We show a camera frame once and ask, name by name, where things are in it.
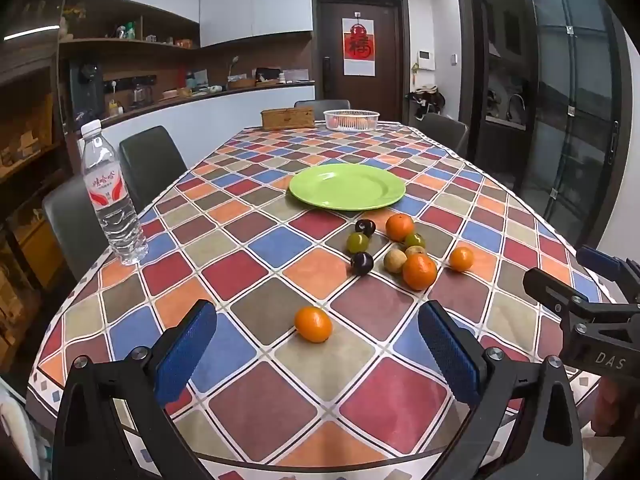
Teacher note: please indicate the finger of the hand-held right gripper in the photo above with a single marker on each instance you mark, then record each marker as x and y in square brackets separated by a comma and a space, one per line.
[550, 287]
[602, 260]

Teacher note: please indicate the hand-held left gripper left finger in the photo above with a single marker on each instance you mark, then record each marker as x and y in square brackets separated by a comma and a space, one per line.
[187, 350]

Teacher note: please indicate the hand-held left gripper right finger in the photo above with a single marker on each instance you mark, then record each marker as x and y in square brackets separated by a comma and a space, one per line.
[450, 355]

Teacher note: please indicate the orange mandarin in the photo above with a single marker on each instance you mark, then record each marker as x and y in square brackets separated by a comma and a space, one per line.
[313, 324]
[399, 227]
[461, 259]
[419, 271]

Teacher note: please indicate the green tomato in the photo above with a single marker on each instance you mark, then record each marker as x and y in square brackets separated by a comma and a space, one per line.
[357, 242]
[414, 240]

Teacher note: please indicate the dark purple tomato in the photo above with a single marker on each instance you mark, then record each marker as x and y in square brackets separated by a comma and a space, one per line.
[365, 227]
[362, 263]

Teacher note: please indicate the green plate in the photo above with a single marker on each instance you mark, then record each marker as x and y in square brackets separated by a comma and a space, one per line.
[345, 187]

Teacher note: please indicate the person's right hand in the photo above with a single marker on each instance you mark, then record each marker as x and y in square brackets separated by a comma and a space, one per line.
[607, 405]

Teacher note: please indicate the colourful checked tablecloth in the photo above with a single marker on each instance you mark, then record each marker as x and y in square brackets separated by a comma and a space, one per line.
[260, 395]

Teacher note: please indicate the dark grey chair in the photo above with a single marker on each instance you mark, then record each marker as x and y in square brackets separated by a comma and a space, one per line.
[75, 230]
[321, 103]
[445, 130]
[150, 160]

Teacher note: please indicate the clear plastic water bottle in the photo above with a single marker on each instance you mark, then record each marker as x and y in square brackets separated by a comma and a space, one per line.
[112, 200]

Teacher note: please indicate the glass sliding door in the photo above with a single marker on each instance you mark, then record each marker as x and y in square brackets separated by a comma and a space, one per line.
[570, 95]

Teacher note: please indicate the kitchen faucet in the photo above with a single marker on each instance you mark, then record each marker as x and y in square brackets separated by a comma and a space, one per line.
[515, 105]

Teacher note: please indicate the pile of bags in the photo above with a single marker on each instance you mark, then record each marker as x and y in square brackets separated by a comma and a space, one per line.
[425, 100]

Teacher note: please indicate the white curved counter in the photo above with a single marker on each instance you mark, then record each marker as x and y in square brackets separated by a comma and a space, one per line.
[200, 115]

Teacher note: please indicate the woven brown box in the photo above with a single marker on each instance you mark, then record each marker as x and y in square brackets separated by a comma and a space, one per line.
[287, 117]

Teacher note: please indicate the pile of oranges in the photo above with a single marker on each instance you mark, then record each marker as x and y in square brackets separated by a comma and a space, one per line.
[350, 121]

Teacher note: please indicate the white plastic basket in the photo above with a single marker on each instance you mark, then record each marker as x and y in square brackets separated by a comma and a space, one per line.
[351, 120]

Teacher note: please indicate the white intercom panel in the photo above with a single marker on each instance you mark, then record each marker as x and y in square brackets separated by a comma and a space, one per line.
[426, 60]

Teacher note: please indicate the woven counter basket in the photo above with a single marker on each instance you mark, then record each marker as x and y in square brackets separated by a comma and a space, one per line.
[242, 81]

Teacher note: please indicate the black coffee machine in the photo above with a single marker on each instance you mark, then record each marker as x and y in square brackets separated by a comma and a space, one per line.
[85, 85]

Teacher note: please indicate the dark brown door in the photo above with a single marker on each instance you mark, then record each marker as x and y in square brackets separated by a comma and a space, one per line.
[385, 55]

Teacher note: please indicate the white upper cabinet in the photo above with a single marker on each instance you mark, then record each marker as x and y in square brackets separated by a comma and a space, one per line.
[252, 0]

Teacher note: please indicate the red and white wall calendar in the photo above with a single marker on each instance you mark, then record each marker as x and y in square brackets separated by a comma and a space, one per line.
[358, 47]

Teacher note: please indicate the wooden wall shelf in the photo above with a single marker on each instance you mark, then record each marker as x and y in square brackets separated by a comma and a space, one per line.
[125, 45]

